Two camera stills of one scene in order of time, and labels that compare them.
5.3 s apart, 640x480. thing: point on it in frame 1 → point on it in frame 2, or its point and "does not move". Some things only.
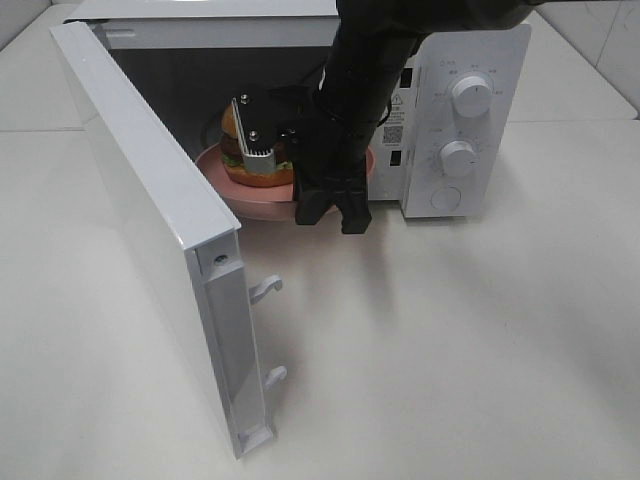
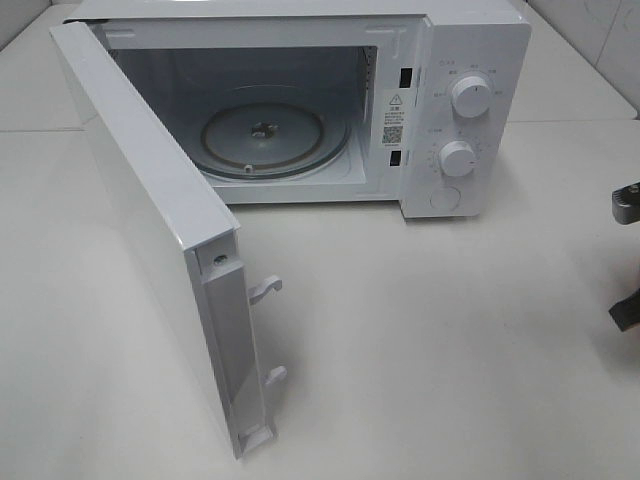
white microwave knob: (459, 158) does not move
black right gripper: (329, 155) → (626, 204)
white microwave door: (185, 240) does not move
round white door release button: (446, 198) does not move
